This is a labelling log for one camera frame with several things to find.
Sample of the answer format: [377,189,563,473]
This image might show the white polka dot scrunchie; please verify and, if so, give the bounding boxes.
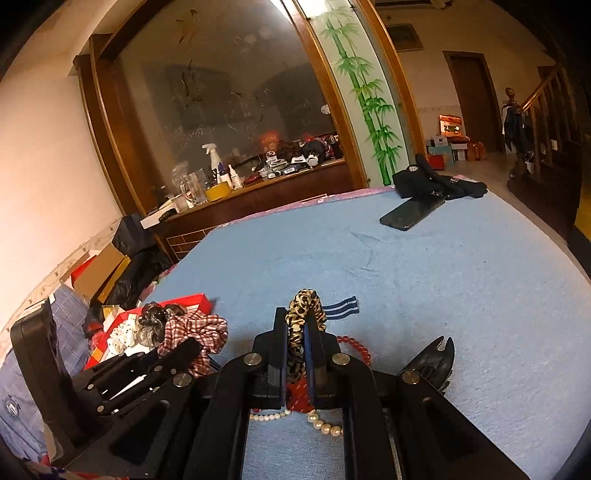
[107,316,139,356]

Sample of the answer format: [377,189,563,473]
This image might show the red box lid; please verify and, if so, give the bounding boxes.
[71,256,99,283]

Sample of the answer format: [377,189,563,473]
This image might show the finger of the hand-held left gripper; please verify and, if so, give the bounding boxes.
[98,368,185,416]
[88,338,208,393]

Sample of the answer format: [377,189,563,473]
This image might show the leopard print scrunchie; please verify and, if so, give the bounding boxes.
[285,289,328,384]

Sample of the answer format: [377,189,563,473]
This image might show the white spray bottle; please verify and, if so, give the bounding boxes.
[202,143,225,185]

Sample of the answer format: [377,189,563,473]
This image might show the bamboo print glass panel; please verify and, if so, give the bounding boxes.
[295,0,416,186]

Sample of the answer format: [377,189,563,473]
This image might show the pearl necklace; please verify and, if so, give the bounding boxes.
[249,408,345,438]

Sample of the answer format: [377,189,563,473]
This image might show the red dotted scrunchie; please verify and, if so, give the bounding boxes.
[284,378,320,415]

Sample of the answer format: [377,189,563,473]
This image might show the framed wall picture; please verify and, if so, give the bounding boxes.
[387,23,424,51]

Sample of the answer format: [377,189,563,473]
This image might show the brown cardboard box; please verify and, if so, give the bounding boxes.
[71,242,132,303]

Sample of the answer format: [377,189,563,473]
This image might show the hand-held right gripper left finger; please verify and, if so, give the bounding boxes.
[69,307,288,480]

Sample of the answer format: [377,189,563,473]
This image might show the blue striped strap watch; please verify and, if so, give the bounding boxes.
[322,295,361,319]

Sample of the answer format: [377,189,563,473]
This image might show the red plaid scrunchie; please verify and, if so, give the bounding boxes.
[157,310,229,376]

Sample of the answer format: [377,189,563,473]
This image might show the glass mug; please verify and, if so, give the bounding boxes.
[180,173,208,205]

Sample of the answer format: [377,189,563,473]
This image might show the red cardboard tray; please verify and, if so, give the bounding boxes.
[83,293,213,370]

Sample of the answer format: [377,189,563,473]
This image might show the red bead bracelet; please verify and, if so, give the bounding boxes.
[336,335,372,365]

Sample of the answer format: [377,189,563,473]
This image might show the black smartphone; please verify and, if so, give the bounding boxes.
[379,196,446,230]

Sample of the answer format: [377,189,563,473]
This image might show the stack of gift boxes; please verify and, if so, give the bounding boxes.
[426,113,489,170]

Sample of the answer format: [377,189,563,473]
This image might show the black hair claw clip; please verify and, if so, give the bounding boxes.
[399,336,455,394]

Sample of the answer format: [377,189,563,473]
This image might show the wooden stair railing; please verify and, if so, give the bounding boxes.
[505,62,591,232]

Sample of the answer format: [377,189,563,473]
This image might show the dark hanging jacket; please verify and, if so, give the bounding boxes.
[501,104,532,154]

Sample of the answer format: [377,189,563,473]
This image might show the white flat box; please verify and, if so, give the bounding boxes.
[141,210,178,230]

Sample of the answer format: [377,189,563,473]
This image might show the blue plaid shirt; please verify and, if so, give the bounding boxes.
[0,288,93,460]

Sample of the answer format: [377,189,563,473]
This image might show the black plastic bag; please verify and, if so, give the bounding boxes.
[105,256,174,306]

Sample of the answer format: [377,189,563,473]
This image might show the black box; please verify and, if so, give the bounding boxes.
[112,216,155,259]

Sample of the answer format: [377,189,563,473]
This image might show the wooden glass partition cabinet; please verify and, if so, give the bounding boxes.
[74,0,419,264]

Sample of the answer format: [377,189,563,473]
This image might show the pile of assorted clutter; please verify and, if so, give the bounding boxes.
[245,134,345,178]

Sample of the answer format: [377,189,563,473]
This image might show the dark floral scrunchie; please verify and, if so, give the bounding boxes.
[136,302,186,347]

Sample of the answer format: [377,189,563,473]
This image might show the blue blanket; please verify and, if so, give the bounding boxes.
[136,187,591,480]

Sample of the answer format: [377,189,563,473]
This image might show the brown wooden door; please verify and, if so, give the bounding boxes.
[443,51,502,155]

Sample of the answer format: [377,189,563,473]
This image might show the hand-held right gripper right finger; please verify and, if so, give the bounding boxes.
[305,315,532,480]

